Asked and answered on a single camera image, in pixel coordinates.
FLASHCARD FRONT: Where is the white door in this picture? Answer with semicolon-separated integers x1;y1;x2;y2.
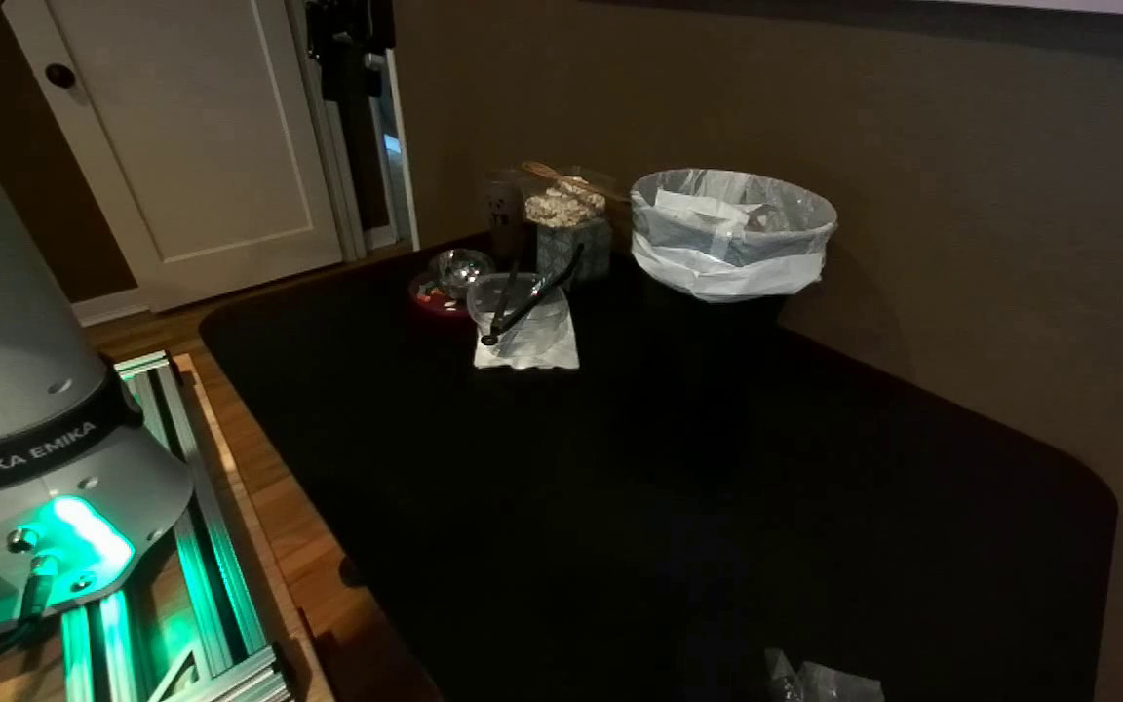
0;0;347;315

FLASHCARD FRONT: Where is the tan crumpled bag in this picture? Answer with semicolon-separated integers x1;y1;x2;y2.
523;175;612;229

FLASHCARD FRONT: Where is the aluminium frame base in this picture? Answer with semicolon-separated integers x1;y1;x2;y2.
52;346;303;702

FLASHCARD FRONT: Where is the white bumpy cloth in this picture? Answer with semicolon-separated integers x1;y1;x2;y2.
473;285;586;378

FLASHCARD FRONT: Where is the round trash bin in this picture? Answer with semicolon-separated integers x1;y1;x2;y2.
628;165;842;311

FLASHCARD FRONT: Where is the red plate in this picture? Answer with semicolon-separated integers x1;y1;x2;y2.
407;270;480;329

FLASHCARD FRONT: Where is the black table cover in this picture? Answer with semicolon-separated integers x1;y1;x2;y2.
200;247;1123;702

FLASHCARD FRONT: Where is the white bin liner bag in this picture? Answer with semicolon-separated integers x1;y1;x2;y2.
628;165;842;307

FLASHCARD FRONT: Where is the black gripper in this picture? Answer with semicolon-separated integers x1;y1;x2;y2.
303;0;398;112

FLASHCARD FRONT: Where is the crumpled clear plastic piece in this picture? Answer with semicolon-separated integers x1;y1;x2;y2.
759;642;888;702

